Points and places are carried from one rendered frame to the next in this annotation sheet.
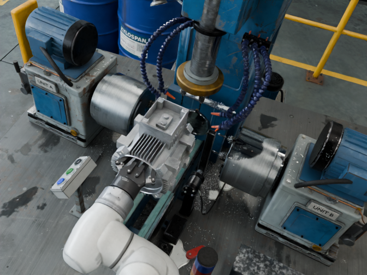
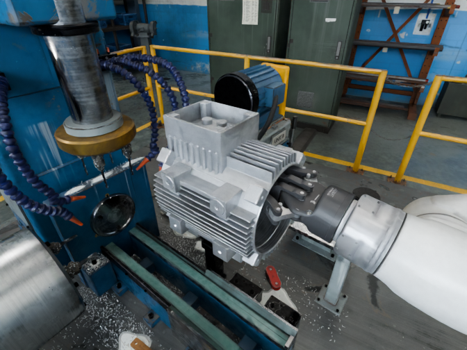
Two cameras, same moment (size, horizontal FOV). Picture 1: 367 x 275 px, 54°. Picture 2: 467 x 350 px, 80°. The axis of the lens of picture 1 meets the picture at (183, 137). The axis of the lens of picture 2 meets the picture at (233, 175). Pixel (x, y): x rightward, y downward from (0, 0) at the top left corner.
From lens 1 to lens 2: 0.91 m
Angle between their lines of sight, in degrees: 52
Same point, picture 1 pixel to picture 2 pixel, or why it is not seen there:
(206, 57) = (100, 80)
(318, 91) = not seen: hidden behind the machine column
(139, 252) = (455, 205)
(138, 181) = (320, 188)
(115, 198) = (383, 205)
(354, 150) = (257, 77)
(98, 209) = (422, 234)
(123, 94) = (10, 269)
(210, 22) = (76, 8)
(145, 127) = (229, 137)
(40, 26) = not seen: outside the picture
